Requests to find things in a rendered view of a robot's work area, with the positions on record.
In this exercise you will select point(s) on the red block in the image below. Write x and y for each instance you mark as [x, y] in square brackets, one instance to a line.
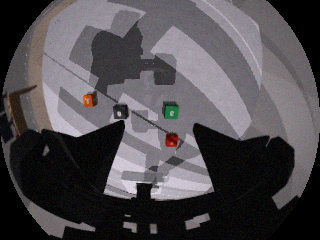
[171, 140]

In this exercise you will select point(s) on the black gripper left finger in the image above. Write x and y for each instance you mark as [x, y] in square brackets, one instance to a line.
[92, 153]

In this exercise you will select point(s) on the green block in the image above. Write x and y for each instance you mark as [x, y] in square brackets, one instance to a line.
[171, 111]

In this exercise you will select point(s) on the orange block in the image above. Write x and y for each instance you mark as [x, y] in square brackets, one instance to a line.
[90, 100]

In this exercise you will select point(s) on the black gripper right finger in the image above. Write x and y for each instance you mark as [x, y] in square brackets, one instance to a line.
[223, 155]

